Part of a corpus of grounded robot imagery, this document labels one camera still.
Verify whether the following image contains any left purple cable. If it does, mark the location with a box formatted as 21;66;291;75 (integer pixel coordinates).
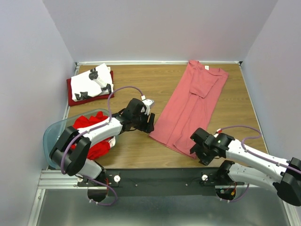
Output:
60;86;145;207

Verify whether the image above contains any purple cable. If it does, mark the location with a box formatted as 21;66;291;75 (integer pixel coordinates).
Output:
215;126;301;203
60;86;145;207

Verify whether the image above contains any pink polo shirt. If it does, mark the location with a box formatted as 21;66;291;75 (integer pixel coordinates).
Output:
150;60;229;158

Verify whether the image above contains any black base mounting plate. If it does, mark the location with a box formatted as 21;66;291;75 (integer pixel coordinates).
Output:
77;166;238;198

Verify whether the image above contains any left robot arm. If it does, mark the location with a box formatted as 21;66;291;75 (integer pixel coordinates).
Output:
49;98;155;186

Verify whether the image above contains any red and white t-shirt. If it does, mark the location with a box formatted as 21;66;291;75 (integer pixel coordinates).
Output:
72;111;116;160

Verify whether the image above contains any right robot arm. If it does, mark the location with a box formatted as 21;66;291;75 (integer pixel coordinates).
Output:
190;128;301;206

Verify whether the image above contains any clear plastic basket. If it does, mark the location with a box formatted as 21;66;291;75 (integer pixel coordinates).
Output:
43;109;109;170

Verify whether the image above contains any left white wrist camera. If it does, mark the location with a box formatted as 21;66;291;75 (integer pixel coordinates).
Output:
141;95;155;115

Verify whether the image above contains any folded dark red t-shirt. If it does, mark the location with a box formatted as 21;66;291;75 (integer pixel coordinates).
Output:
66;71;114;106

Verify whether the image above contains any aluminium frame rail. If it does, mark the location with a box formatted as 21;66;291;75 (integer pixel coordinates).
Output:
28;170;301;226

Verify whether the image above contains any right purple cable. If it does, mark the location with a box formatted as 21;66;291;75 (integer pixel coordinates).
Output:
215;126;301;203

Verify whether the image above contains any folded white printed t-shirt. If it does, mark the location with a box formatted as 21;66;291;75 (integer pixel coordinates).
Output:
70;63;114;102

